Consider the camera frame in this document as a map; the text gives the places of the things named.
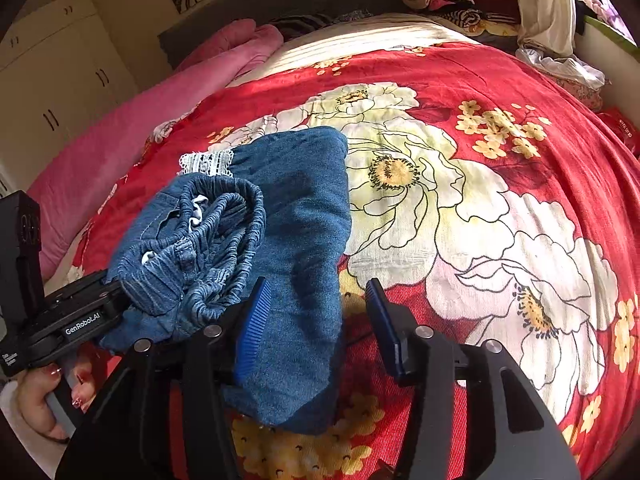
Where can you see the red packet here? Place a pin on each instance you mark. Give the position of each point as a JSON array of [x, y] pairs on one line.
[[622, 127]]

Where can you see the person's left hand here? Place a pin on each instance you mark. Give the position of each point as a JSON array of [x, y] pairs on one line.
[[37, 397]]

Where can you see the striped dark cloth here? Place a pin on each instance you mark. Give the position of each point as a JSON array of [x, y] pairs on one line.
[[300, 24]]

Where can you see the white crumpled cloth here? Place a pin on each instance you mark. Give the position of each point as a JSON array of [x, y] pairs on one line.
[[565, 67]]

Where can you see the cream wardrobe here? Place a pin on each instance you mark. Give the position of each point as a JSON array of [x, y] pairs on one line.
[[55, 85]]

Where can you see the pink fleece blanket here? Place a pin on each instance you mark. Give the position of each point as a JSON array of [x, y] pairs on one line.
[[125, 130]]

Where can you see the cream bed sheet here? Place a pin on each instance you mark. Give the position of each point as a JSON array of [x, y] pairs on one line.
[[350, 40]]

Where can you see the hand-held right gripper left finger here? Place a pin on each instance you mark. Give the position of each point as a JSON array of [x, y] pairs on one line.
[[252, 330]]

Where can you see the grey headboard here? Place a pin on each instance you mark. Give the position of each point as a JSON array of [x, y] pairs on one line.
[[280, 5]]

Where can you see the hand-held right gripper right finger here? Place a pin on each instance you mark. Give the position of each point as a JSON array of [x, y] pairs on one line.
[[385, 325]]

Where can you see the blue denim pants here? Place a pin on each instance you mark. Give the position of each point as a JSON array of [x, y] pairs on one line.
[[295, 240]]

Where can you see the cream curtain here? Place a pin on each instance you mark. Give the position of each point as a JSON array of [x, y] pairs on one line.
[[545, 5]]

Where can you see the red floral blanket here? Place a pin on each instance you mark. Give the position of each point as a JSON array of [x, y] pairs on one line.
[[475, 260]]

